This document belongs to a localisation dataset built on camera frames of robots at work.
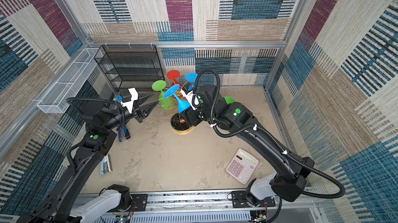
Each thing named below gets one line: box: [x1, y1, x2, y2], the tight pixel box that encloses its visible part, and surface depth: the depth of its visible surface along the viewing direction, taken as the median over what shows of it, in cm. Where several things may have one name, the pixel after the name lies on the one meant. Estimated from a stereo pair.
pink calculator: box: [225, 148, 260, 185], surface depth 84 cm
